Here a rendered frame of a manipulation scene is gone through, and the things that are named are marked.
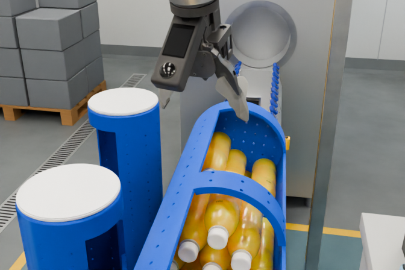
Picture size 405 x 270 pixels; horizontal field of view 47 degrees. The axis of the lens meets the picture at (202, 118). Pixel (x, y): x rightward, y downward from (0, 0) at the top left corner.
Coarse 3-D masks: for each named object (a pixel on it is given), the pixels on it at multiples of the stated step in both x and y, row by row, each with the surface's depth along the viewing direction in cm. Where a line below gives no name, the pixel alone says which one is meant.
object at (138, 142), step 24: (96, 120) 180; (120, 120) 176; (144, 120) 180; (120, 144) 181; (144, 144) 184; (120, 168) 185; (144, 168) 188; (144, 192) 192; (144, 216) 197; (120, 240) 230; (144, 240) 202
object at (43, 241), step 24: (120, 192) 130; (24, 216) 120; (96, 216) 120; (120, 216) 129; (24, 240) 125; (48, 240) 119; (72, 240) 119; (96, 240) 153; (48, 264) 122; (72, 264) 122; (96, 264) 157; (120, 264) 151
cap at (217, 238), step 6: (216, 228) 90; (210, 234) 89; (216, 234) 89; (222, 234) 89; (210, 240) 90; (216, 240) 90; (222, 240) 89; (210, 246) 90; (216, 246) 90; (222, 246) 90
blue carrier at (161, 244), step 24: (216, 120) 126; (240, 120) 137; (264, 120) 130; (192, 144) 118; (240, 144) 140; (264, 144) 139; (192, 168) 103; (168, 192) 102; (192, 192) 93; (216, 192) 94; (240, 192) 93; (264, 192) 97; (168, 216) 89; (264, 216) 124; (168, 240) 81; (144, 264) 79; (168, 264) 75
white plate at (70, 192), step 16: (48, 176) 135; (64, 176) 135; (80, 176) 135; (96, 176) 135; (112, 176) 135; (32, 192) 127; (48, 192) 127; (64, 192) 127; (80, 192) 127; (96, 192) 127; (112, 192) 127; (32, 208) 120; (48, 208) 120; (64, 208) 120; (80, 208) 120; (96, 208) 120
